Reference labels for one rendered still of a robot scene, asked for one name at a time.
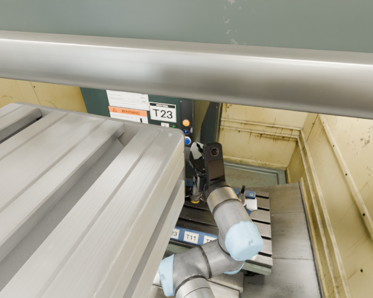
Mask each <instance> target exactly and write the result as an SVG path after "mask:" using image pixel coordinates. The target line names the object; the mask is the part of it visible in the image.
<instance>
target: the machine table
mask: <svg viewBox="0 0 373 298"><path fill-rule="evenodd" d="M245 190H248V191H251V192H255V199H257V200H258V205H257V207H258V211H251V214H250V218H251V220H252V221H253V223H254V224H255V225H256V227H257V228H258V231H259V234H260V236H261V238H262V239H263V248H262V250H261V251H260V252H258V254H257V255H256V256H254V257H252V258H250V259H248V260H246V261H245V263H244V265H243V267H242V268H241V269H244V270H248V271H252V272H256V273H260V274H264V275H267V276H269V275H270V273H271V268H272V266H273V262H272V258H271V256H272V241H270V239H271V226H270V225H269V224H270V223H271V216H270V212H269V210H270V204H269V193H267V192H261V191H257V190H251V189H245ZM179 222H180V223H179ZM175 226H179V227H182V228H187V229H191V230H195V231H200V232H205V233H208V234H213V235H218V233H219V229H218V226H217V224H216V221H215V219H214V217H213V215H212V213H211V211H210V208H209V206H208V203H207V202H204V201H202V200H200V203H199V204H197V205H196V208H195V207H194V204H192V203H191V200H190V197H189V196H188V197H185V202H184V205H183V207H182V209H181V212H180V214H179V217H178V220H177V222H176V225H175ZM197 246H199V245H195V244H190V243H187V242H182V241H178V240H175V239H170V240H169V243H168V246H167V247H166V250H169V251H173V252H177V253H180V252H183V251H186V250H189V249H191V248H194V247H197Z"/></svg>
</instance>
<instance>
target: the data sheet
mask: <svg viewBox="0 0 373 298"><path fill-rule="evenodd" d="M107 95H108V100H109V103H110V106H119V107H125V108H133V109H142V110H148V111H149V100H148V95H145V94H139V93H129V92H119V91H113V90H107Z"/></svg>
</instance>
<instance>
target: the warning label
mask: <svg viewBox="0 0 373 298"><path fill-rule="evenodd" d="M109 110H110V114H111V117H112V118H118V119H125V120H129V121H136V122H142V123H147V124H148V121H147V112H146V111H141V110H135V109H126V108H118V107H112V106H109Z"/></svg>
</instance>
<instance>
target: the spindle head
mask: <svg viewBox="0 0 373 298"><path fill-rule="evenodd" d="M80 90H81V94H82V97H83V100H84V103H85V106H86V110H87V112H88V114H94V115H101V116H108V117H111V114H110V110H109V106H110V103H109V100H108V95H107V90H102V89H93V88H82V87H80ZM180 99H182V98H171V97H165V96H155V95H148V100H149V102H156V103H166V104H171V105H176V122H170V121H161V120H157V119H151V115H150V106H149V111H148V110H142V109H135V110H141V111H146V112H147V121H148V124H153V125H160V126H161V123H166V124H169V127H171V125H172V124H175V125H177V127H178V128H177V129H181V114H180ZM182 100H188V101H193V117H192V144H193V143H194V142H195V140H196V139H197V135H198V133H199V130H200V128H201V125H202V122H203V120H204V117H205V114H206V111H207V109H208V106H209V104H210V102H208V101H198V100H192V99H182ZM112 107H118V108H125V107H119V106H112ZM126 109H133V108H126Z"/></svg>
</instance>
